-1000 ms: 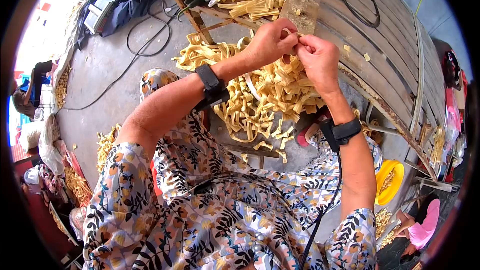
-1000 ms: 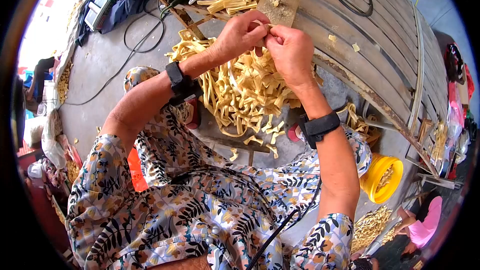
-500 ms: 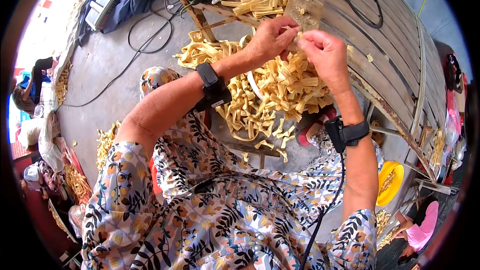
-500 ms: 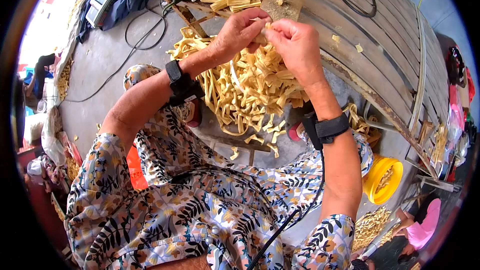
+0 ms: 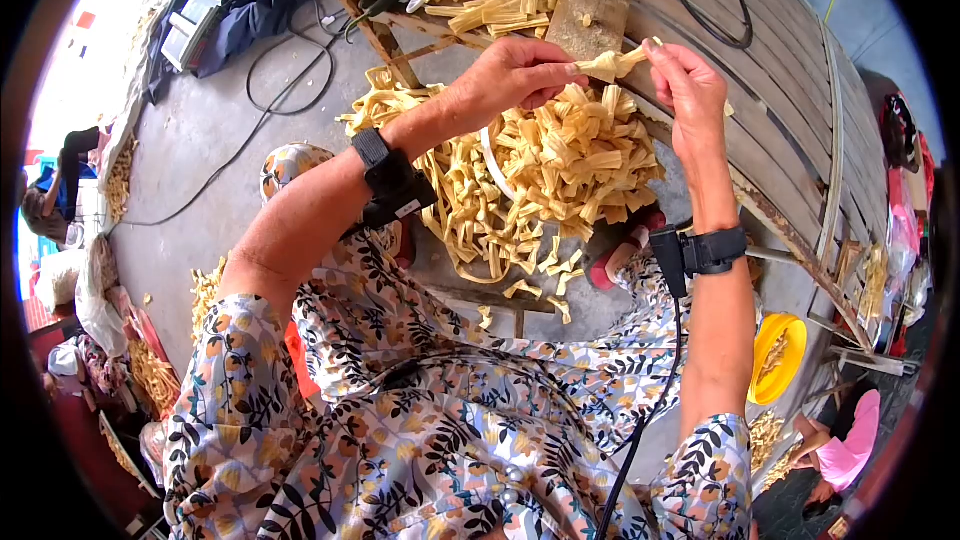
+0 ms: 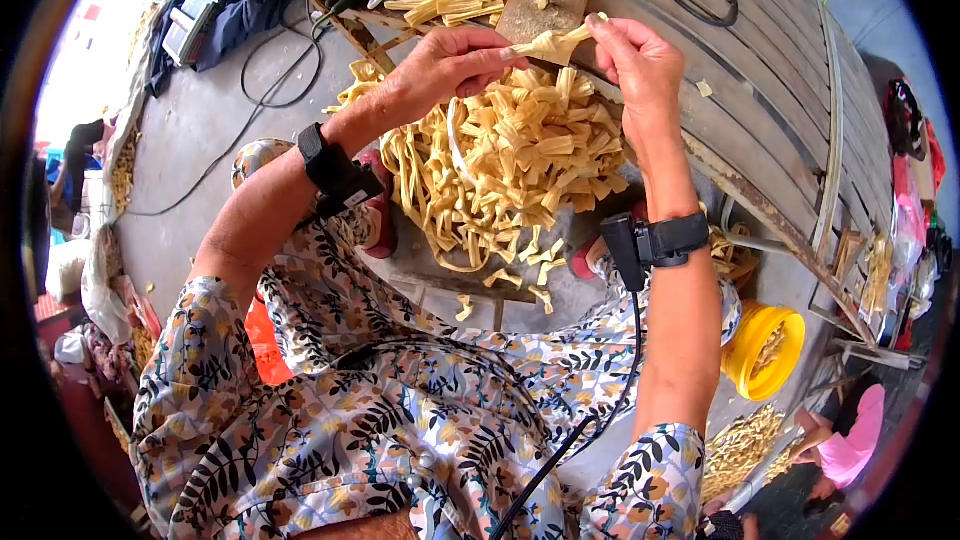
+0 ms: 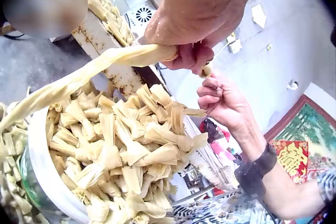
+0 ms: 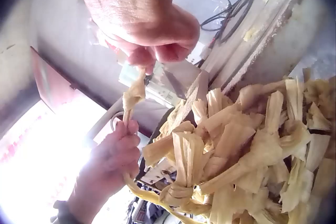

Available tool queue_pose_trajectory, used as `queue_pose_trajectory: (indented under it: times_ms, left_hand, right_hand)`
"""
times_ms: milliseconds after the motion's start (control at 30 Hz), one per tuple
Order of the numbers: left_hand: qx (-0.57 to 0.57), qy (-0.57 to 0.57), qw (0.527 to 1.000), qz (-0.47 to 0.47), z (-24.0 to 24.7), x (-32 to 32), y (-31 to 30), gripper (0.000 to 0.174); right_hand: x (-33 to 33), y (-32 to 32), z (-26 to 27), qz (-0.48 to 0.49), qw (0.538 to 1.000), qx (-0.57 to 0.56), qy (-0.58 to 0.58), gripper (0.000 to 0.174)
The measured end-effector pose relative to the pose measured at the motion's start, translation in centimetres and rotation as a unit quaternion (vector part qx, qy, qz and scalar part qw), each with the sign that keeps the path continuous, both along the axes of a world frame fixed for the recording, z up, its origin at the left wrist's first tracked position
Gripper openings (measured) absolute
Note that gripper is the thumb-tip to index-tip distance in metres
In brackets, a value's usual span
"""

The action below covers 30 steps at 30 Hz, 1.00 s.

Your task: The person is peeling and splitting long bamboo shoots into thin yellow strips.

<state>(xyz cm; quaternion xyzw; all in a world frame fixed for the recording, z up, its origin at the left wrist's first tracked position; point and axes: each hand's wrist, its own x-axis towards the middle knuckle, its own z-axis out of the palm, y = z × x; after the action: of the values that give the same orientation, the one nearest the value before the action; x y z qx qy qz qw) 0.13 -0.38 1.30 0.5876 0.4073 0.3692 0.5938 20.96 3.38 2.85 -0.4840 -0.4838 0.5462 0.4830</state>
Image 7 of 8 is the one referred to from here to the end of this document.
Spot pile of knotted tofu skins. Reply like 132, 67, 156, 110
46, 83, 209, 224

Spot person's right hand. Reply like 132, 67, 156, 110
197, 73, 269, 162

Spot person's right fingers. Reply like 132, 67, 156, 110
197, 73, 229, 117

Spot green translucent bowl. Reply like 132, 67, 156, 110
19, 145, 66, 217

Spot heap of cut tofu skin pieces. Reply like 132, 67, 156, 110
0, 102, 51, 224

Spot framed landscape painting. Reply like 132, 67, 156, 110
264, 94, 336, 183

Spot long tofu skin strip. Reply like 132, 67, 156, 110
0, 44, 214, 134

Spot white paper sheet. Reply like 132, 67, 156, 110
251, 4, 267, 29

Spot white wall socket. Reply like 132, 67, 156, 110
227, 33, 242, 54

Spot person's left fingers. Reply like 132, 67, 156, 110
160, 42, 215, 75

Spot person's left hand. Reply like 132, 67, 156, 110
144, 0, 259, 75

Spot white machine with fan vent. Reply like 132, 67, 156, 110
110, 0, 164, 29

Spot red paper decoration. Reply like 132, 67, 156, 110
270, 140, 311, 184

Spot black wrist band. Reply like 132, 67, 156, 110
234, 142, 278, 191

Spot white plastic basin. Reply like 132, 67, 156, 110
26, 105, 105, 224

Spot long white stained tray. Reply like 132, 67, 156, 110
70, 11, 229, 191

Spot heap of tofu knots on tray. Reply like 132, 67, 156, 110
77, 0, 136, 47

